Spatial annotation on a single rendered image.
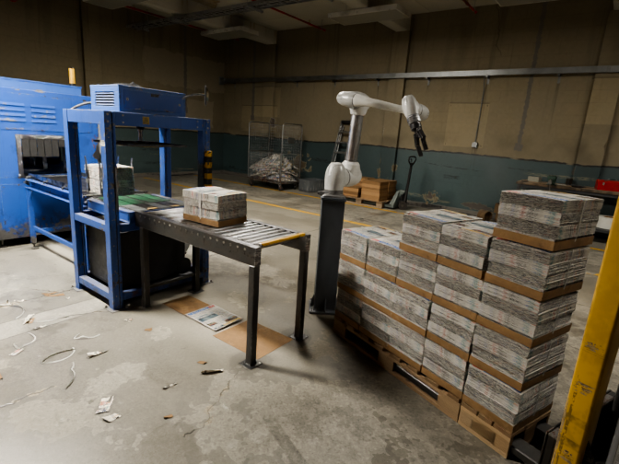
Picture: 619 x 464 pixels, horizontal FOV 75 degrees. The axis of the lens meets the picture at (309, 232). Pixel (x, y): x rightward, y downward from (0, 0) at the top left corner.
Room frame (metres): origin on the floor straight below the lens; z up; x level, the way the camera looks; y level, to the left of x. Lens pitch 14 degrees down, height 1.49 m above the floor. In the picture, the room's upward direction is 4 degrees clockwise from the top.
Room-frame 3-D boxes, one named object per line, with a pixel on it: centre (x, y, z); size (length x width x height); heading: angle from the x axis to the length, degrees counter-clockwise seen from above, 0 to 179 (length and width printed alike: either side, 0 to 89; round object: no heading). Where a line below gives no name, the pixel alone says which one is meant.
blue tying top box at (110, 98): (3.53, 1.51, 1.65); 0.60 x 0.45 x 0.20; 144
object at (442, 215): (2.38, -0.80, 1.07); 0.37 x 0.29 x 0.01; 124
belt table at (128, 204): (3.53, 1.51, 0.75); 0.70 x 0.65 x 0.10; 54
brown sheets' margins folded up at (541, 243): (1.89, -1.12, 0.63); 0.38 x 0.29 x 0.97; 124
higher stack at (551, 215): (1.89, -1.12, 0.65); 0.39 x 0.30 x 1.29; 124
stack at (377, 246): (2.50, -0.72, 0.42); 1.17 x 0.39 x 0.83; 34
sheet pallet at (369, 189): (9.39, -1.30, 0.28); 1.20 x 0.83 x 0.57; 54
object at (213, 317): (2.95, 0.72, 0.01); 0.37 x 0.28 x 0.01; 54
